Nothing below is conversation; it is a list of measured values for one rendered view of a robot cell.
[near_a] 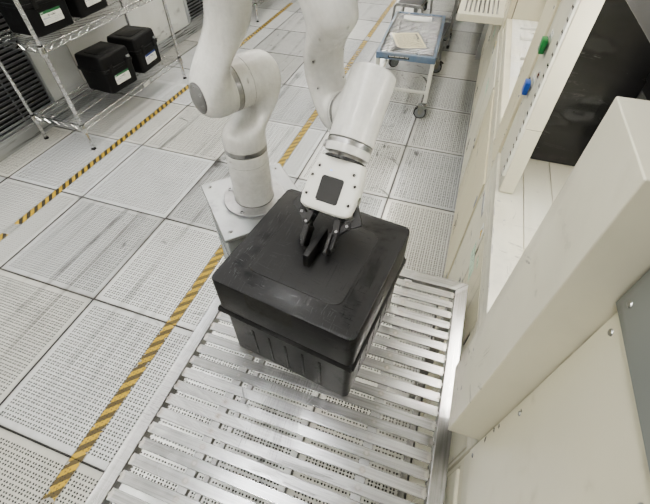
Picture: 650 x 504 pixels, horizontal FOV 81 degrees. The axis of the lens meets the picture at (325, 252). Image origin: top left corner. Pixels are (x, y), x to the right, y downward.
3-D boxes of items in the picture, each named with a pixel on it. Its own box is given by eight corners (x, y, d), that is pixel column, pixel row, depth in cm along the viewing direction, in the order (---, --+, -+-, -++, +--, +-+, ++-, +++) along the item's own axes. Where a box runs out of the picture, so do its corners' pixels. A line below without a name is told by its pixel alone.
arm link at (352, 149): (319, 130, 66) (314, 147, 67) (367, 143, 64) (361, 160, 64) (334, 143, 74) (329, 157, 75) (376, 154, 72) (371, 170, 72)
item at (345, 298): (291, 217, 93) (287, 174, 83) (406, 259, 84) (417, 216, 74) (216, 309, 76) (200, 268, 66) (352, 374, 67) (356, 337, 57)
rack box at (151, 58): (146, 75, 308) (134, 40, 288) (115, 71, 313) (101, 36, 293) (165, 59, 327) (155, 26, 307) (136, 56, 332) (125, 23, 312)
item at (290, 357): (392, 299, 95) (403, 254, 82) (346, 399, 79) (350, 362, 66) (296, 261, 104) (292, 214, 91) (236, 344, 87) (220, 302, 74)
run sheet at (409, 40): (389, 32, 293) (389, 30, 292) (419, 32, 294) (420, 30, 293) (396, 49, 273) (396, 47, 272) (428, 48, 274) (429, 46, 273)
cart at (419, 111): (386, 63, 364) (393, 6, 328) (441, 70, 355) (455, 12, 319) (365, 114, 303) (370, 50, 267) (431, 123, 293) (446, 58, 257)
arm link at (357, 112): (318, 134, 71) (343, 134, 63) (341, 63, 70) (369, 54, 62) (354, 150, 75) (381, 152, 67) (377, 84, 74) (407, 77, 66)
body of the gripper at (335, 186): (314, 142, 67) (294, 203, 68) (368, 157, 64) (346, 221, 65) (327, 152, 74) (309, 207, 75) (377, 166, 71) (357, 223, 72)
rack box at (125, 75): (114, 96, 284) (99, 59, 265) (86, 89, 292) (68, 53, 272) (142, 79, 303) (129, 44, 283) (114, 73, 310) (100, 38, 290)
